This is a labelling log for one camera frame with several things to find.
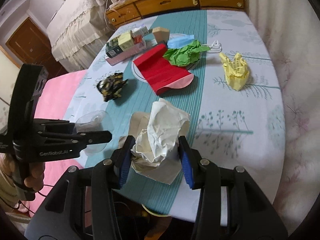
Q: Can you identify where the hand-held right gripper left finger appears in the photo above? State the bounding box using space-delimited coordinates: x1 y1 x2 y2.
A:
25 135 137 240

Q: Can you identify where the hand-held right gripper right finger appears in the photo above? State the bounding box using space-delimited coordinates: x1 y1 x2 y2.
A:
178 136 290 240

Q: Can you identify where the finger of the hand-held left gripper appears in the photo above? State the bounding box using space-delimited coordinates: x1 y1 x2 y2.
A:
33 119 77 133
37 130 112 160

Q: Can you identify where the white paper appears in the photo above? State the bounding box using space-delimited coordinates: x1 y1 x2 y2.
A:
130 98 192 165

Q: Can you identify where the yellow trash bin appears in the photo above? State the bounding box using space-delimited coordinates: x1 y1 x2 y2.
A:
140 204 170 217

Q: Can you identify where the black TALOPN card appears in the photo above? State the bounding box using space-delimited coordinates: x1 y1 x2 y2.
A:
105 37 125 58

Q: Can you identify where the blue face mask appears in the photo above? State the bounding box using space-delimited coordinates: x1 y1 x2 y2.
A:
167 35 195 49

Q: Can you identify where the person's left forearm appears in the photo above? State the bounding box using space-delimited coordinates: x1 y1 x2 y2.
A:
0 154 19 207

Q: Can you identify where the person's left hand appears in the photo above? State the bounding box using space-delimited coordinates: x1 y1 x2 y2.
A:
24 162 46 193

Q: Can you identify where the clear plastic cup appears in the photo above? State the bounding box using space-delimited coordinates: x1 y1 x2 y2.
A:
74 110 113 153

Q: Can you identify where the crumpled black yellow wrapper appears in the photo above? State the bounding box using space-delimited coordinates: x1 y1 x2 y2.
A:
96 72 128 102

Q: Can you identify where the printed teal white tablecloth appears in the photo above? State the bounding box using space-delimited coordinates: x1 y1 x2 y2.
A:
62 9 287 223

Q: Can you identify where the brown wooden door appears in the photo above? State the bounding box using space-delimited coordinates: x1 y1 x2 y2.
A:
5 17 68 73

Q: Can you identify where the flat pink box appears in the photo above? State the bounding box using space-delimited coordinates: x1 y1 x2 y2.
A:
105 40 148 66

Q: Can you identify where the red folded paper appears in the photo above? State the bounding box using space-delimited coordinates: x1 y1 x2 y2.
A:
132 43 194 96

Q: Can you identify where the lace covered furniture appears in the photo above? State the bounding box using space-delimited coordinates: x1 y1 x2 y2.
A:
46 0 115 69

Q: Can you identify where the pale yellow box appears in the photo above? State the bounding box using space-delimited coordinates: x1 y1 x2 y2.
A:
117 30 137 51

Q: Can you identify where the crumpled yellow paper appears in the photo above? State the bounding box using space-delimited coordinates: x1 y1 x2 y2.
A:
219 52 250 91

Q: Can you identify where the crumpled green paper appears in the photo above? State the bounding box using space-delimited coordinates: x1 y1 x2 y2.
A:
163 40 210 67

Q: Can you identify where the white box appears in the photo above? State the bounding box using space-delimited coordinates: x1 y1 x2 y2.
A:
131 26 150 39

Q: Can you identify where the brown cardboard box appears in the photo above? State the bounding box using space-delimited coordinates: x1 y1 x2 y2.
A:
152 27 170 46

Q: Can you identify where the floral white blanket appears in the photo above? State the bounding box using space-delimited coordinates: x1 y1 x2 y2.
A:
244 0 320 230

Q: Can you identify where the wooden drawer cabinet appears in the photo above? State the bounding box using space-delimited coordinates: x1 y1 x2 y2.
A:
105 0 245 29

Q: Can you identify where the black cable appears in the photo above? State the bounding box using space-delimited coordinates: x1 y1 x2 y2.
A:
0 184 54 212

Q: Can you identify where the white cord loop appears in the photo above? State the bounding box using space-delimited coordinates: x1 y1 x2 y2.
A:
205 40 223 53

